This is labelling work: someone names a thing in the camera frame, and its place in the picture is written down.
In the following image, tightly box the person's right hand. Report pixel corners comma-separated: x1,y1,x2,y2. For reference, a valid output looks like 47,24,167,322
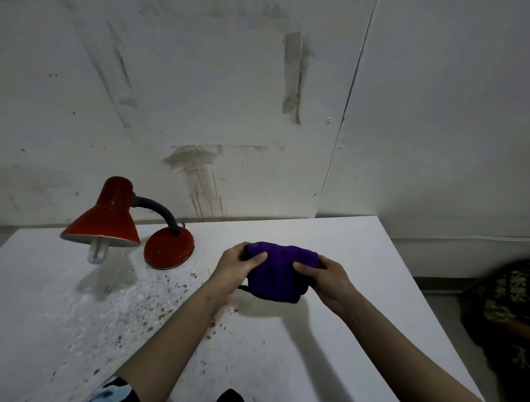
293,255,359,318

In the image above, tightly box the person's left hand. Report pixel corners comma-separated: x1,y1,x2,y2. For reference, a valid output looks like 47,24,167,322
206,242,268,303

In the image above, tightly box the purple cloth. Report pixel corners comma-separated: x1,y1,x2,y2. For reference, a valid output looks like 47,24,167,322
239,241,320,305

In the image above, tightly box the person's right forearm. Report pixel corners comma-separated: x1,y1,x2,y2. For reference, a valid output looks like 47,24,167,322
337,290,483,402

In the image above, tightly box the person's left forearm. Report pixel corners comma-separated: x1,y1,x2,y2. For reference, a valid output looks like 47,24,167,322
114,282,232,402

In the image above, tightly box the red desk lamp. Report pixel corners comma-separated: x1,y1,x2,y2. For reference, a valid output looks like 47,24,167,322
60,176,195,271

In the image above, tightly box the white lamp bulb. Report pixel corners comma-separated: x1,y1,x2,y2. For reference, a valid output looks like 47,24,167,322
86,237,109,265

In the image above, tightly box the blue patterned sleeve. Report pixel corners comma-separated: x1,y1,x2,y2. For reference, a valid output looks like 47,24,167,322
85,376,139,402

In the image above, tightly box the dark patterned bag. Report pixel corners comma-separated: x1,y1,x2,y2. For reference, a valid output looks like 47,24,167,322
460,259,530,402

